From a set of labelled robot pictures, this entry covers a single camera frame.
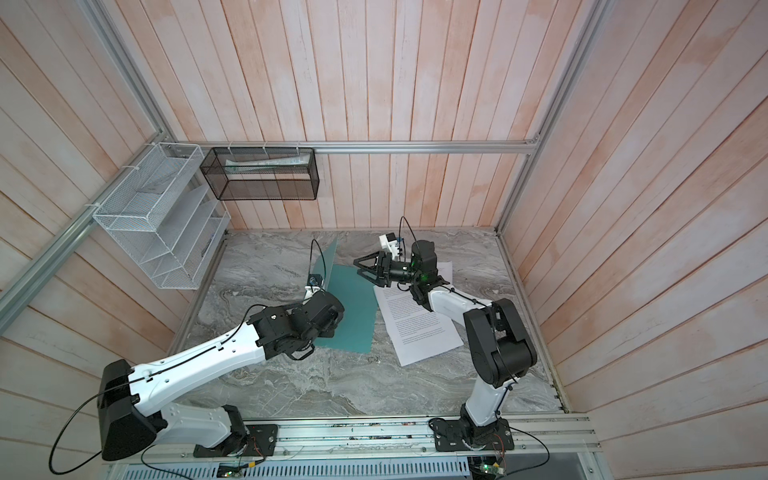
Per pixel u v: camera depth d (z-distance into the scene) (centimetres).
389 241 81
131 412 38
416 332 93
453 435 73
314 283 66
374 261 76
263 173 104
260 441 73
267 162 90
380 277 76
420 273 72
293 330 54
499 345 48
